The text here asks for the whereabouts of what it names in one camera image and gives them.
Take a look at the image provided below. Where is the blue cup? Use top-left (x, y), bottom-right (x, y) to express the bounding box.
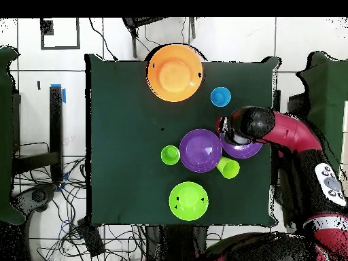
top-left (210, 86), bottom-right (232, 107)

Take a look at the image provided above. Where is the purple bowl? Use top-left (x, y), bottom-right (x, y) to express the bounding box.
top-left (219, 132), bottom-right (264, 160)
top-left (179, 128), bottom-right (223, 173)

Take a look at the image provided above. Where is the yellow-green cup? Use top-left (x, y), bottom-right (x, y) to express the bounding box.
top-left (216, 156), bottom-right (241, 179)

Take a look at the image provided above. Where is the green cup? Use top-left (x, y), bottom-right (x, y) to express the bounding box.
top-left (160, 145), bottom-right (181, 166)

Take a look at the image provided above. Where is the orange bowl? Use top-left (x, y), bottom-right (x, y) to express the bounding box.
top-left (147, 43), bottom-right (204, 103)

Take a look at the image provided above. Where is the green bowl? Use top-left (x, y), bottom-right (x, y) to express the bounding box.
top-left (169, 181), bottom-right (209, 222)

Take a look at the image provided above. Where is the green cloth covered table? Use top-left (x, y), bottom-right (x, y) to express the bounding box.
top-left (294, 51), bottom-right (348, 169)
top-left (0, 46), bottom-right (27, 226)

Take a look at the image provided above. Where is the dark green table cloth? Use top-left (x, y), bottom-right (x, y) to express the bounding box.
top-left (84, 54), bottom-right (281, 226)

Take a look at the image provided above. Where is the white box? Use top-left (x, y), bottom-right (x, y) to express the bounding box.
top-left (339, 100), bottom-right (348, 196)

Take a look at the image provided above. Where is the black power adapter box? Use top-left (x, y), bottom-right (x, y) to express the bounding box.
top-left (76, 218), bottom-right (106, 258)

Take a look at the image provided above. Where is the black camera tripod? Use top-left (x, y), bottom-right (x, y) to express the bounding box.
top-left (122, 17), bottom-right (196, 59)

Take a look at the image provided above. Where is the black floor cable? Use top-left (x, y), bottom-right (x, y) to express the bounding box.
top-left (88, 17), bottom-right (119, 61)

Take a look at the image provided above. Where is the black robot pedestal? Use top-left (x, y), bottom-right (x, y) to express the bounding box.
top-left (145, 225), bottom-right (209, 261)

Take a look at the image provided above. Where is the tangle of cables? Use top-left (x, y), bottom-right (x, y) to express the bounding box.
top-left (16, 157), bottom-right (145, 261)

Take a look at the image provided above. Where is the grey pedestal foot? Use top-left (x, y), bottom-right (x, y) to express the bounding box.
top-left (12, 184), bottom-right (58, 215)

